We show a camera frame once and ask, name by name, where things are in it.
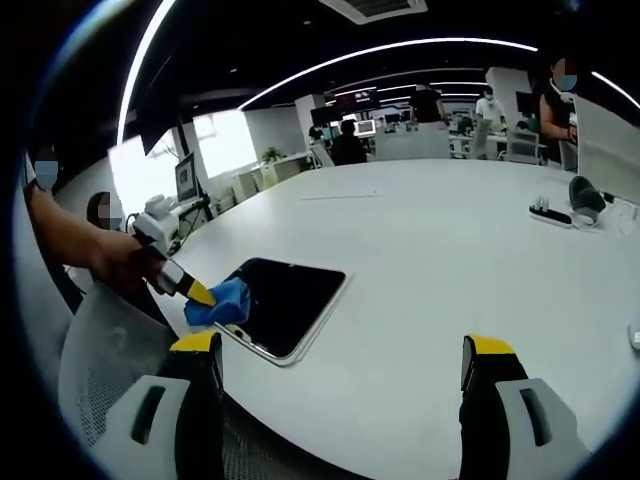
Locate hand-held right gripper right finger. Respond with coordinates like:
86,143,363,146
458,333,594,480

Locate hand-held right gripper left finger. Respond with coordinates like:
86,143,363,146
92,329,226,480

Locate blue cleaning cloth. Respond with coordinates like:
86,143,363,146
183,278,252,330

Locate person's left hand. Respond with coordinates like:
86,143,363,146
98,233,167,295

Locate desktop monitor on stand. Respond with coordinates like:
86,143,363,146
174,152,200,204

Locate grey mesh office chair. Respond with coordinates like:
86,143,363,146
57,283,177,447

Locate curved ceiling light strip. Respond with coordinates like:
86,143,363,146
116,0,177,147
238,37,540,112

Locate black and white power strip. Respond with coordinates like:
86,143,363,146
528,194,574,228

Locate grey headphones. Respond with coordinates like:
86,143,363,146
568,174,607,225

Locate white office chair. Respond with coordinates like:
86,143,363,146
504,129,542,165

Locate white monitor back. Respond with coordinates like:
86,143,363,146
571,94,640,207

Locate ceiling air vent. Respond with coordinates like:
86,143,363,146
318,0,430,25

